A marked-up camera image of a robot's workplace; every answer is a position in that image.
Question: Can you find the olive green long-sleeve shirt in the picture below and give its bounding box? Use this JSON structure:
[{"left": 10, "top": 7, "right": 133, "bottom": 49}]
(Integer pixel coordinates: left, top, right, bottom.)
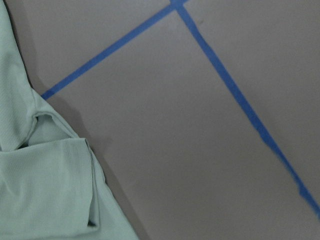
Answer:
[{"left": 0, "top": 3, "right": 137, "bottom": 240}]

